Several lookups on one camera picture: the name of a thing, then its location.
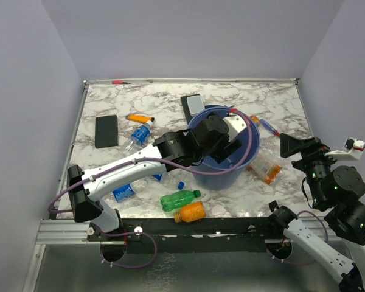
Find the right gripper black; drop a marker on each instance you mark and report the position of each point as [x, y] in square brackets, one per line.
[309, 148]

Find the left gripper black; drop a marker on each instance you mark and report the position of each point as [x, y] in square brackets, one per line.
[226, 148]

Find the blue label water bottle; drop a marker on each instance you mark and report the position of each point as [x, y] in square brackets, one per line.
[137, 139]

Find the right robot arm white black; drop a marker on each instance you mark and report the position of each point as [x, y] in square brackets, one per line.
[337, 192]

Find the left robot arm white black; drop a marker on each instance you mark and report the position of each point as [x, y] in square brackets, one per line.
[214, 136]

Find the blue plastic bin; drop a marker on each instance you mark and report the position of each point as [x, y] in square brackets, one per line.
[221, 182]

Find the blue red screwdriver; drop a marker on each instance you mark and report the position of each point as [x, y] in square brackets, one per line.
[269, 127]

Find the orange label crushed bottle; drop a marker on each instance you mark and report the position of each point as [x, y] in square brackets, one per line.
[265, 166]

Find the white device on black tray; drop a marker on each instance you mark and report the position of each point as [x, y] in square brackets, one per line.
[191, 106]

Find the loose blue bottle cap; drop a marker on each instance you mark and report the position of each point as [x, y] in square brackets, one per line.
[180, 185]

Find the crushed pepsi bottle upper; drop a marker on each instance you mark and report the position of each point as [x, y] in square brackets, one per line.
[166, 180]

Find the crushed pepsi bottle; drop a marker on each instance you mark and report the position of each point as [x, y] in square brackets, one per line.
[129, 190]
[166, 180]

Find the green plastic bottle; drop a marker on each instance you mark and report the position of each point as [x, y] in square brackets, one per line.
[178, 199]

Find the orange juice bottle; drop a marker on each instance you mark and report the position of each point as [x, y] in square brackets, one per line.
[190, 213]

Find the orange utility knife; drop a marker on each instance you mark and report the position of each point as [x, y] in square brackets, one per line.
[139, 118]

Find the crushed pepsi bottle lower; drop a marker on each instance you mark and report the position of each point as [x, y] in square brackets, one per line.
[129, 190]

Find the black flat box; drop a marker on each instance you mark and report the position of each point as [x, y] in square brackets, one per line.
[106, 131]

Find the black base bar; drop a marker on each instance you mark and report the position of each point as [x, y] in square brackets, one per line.
[138, 236]

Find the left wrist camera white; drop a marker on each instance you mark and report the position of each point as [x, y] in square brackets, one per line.
[235, 124]

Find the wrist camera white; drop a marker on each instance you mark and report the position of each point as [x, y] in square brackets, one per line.
[352, 151]
[235, 124]

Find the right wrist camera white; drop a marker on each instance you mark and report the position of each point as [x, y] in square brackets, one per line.
[352, 151]

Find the red marker on rail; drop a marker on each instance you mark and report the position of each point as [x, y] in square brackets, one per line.
[119, 82]

